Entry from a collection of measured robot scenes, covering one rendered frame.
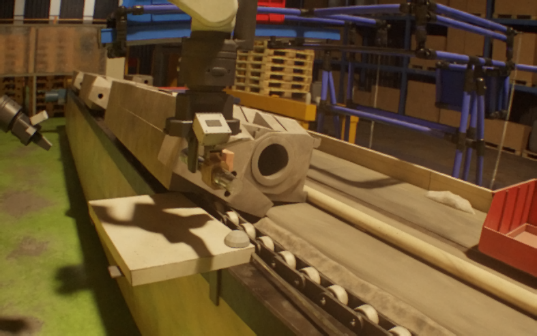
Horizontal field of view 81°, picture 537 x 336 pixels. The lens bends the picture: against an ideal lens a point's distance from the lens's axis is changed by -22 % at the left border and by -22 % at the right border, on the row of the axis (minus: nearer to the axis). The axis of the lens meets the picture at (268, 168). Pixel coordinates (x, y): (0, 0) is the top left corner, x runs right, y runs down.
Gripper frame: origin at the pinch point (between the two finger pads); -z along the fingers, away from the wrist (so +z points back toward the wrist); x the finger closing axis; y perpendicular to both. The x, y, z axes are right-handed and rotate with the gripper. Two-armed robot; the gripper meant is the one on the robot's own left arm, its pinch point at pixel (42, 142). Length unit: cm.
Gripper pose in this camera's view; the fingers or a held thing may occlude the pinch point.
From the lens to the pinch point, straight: 115.3
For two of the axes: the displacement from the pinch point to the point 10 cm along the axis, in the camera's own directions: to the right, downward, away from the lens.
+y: 6.0, -8.0, 0.5
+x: 3.8, 2.3, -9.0
